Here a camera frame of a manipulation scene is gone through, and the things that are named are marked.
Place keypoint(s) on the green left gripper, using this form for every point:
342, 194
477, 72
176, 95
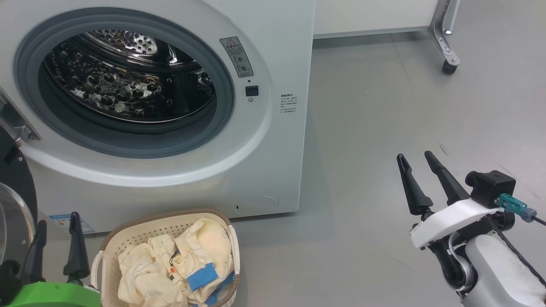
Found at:
55, 295

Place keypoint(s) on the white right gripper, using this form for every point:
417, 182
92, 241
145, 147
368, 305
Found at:
448, 219

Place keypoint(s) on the black round glass washer door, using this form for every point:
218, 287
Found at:
17, 183

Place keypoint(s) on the cream garment with blue cuffs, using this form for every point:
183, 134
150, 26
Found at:
209, 251

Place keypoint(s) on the cream perforated laundry basket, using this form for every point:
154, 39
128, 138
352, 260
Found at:
128, 232

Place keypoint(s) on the white front-load washing machine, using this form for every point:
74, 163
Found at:
281, 170

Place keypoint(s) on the blue energy label sticker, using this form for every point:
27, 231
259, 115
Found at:
64, 221

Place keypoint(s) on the black caster wheel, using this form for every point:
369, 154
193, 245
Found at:
449, 67

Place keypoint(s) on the printed text label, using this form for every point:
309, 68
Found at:
288, 104

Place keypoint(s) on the steel perforated washer drum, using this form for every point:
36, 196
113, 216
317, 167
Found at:
111, 85

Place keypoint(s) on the white partition panel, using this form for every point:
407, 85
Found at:
375, 15

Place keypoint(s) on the grey warning sticker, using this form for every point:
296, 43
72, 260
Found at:
236, 56

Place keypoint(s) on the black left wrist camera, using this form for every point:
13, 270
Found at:
8, 279

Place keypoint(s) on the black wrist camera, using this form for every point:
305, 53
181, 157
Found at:
8, 279
492, 185

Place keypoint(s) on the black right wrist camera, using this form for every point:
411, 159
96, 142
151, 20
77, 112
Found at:
492, 185

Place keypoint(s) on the metal caster leg bracket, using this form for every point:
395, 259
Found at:
443, 38

